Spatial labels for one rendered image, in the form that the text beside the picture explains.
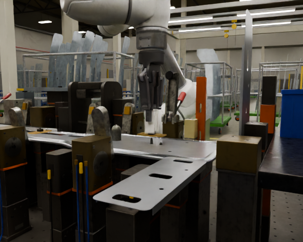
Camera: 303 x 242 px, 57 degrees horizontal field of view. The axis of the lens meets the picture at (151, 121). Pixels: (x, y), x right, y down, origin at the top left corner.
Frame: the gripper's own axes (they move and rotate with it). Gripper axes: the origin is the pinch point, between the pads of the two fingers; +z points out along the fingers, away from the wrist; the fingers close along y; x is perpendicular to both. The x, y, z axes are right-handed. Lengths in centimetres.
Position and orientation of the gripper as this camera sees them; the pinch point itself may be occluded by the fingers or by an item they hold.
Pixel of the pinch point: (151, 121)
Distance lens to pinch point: 82.3
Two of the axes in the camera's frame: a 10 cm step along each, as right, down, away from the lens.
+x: 8.9, 0.5, -4.5
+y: -4.6, 1.1, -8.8
